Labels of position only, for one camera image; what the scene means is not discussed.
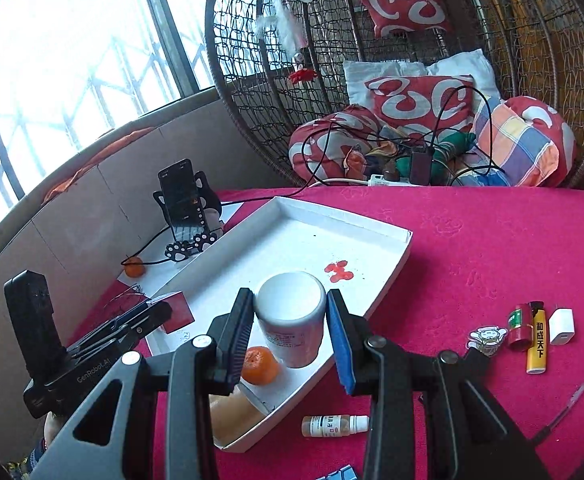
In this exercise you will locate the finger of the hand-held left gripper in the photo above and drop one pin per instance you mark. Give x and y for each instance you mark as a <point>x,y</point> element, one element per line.
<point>154,317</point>
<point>121,320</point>

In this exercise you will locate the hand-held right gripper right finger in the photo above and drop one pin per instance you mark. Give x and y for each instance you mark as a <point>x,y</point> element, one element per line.
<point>343,355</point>

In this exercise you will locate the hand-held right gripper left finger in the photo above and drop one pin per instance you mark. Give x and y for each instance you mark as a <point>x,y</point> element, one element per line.
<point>237,345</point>

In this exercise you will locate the white plastic bottle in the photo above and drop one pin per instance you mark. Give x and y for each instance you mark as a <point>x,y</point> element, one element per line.
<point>289,310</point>

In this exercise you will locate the white cardboard tray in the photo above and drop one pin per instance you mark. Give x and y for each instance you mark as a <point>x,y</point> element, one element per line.
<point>292,240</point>

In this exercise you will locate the small red can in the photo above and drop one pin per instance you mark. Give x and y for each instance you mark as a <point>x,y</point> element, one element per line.
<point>518,330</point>

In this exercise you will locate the yellow lighter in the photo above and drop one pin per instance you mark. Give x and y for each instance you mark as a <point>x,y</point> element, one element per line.
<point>537,340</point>

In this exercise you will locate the white charger cube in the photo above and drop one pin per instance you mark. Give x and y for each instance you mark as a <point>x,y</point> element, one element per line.
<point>562,327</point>

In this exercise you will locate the person's left hand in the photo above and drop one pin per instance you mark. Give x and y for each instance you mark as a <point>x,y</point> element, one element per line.
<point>54,425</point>

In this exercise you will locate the small red box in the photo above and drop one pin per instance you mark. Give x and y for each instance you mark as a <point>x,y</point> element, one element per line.
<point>179,312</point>

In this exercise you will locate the small orange mandarin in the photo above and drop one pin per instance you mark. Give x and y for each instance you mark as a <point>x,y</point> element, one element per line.
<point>134,267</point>
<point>262,367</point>

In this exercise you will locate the white paper sheet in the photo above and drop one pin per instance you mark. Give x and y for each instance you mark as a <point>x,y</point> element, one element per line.
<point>154,280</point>

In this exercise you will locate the small dropper bottle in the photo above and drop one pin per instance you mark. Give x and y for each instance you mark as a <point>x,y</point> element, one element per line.
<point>334,425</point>

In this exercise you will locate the tan tape roll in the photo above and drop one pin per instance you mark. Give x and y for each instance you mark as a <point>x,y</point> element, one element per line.
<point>231,417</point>

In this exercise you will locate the phone on black holder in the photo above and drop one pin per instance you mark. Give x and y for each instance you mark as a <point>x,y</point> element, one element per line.
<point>206,240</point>

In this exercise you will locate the blue tiled object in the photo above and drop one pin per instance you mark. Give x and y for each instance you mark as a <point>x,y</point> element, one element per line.
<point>342,474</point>

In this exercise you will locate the black smartphone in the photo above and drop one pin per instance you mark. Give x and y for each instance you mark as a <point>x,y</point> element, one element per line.
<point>181,195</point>

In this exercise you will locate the red tablecloth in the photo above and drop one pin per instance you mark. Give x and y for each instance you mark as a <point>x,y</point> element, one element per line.
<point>472,260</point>

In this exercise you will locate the orange cloth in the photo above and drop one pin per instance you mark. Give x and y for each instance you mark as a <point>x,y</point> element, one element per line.
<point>91,162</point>

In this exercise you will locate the white power strip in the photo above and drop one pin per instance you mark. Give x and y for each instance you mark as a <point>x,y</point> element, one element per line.
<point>389,180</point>

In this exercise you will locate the black power adapter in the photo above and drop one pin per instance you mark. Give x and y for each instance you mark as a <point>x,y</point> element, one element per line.
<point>420,167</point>

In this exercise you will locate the red white seat cushion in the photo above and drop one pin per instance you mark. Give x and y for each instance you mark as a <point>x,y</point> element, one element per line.
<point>317,145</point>

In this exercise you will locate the clear pen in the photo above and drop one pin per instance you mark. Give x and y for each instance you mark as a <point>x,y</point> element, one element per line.
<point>569,402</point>

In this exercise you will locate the green cloth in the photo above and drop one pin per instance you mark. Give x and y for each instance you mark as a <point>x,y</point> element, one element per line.
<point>453,142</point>

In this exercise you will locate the square red white cushion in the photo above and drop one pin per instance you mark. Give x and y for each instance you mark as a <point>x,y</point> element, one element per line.
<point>412,105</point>

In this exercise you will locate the window with metal grille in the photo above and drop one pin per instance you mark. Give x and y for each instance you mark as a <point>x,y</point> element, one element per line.
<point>61,60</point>

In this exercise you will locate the plaid cushion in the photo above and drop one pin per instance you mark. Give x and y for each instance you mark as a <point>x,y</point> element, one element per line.
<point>517,145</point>

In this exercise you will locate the wicker hanging egg chair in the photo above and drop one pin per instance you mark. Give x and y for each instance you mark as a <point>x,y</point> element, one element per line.
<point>252,60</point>

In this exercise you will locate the red flower ornament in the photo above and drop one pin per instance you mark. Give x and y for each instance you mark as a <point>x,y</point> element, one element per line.
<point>302,74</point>

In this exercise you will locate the white feather dreamcatcher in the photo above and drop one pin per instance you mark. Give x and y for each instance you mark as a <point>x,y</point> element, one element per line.
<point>277,5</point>

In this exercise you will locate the small red white pillow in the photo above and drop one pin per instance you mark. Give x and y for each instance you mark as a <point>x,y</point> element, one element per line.
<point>407,12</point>

